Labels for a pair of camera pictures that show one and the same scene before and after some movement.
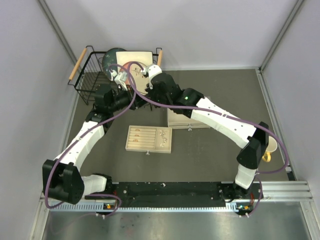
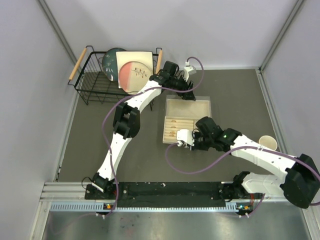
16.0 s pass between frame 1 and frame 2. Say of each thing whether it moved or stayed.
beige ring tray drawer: moved
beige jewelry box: moved
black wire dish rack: stayed
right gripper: moved
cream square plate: stayed
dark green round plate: stayed
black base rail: stayed
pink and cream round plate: stayed
